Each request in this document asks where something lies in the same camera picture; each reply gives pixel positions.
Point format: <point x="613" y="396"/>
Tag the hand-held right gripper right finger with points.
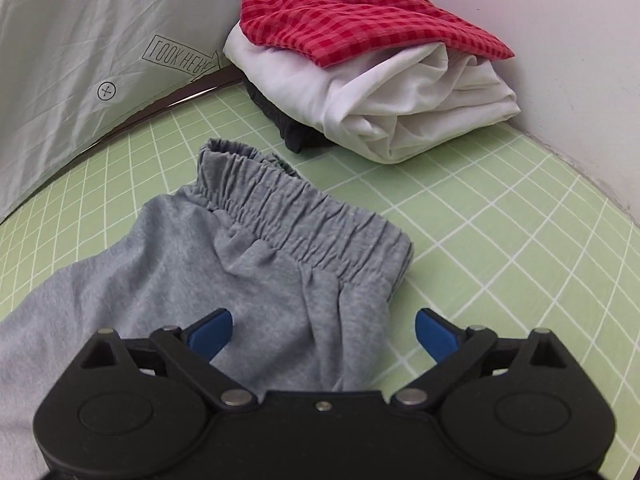
<point x="435" y="333"/>

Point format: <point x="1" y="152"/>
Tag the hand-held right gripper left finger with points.
<point x="212" y="333"/>

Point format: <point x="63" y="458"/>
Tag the grey elastic waist pants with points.
<point x="200" y="260"/>

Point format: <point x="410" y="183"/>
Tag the dark grey folded garment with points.
<point x="295" y="135"/>

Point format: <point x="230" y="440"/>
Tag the white folded cloth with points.
<point x="400" y="110"/>

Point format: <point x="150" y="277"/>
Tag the red checked cloth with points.
<point x="350" y="20"/>

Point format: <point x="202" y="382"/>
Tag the grey carrot print sheet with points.
<point x="75" y="35"/>

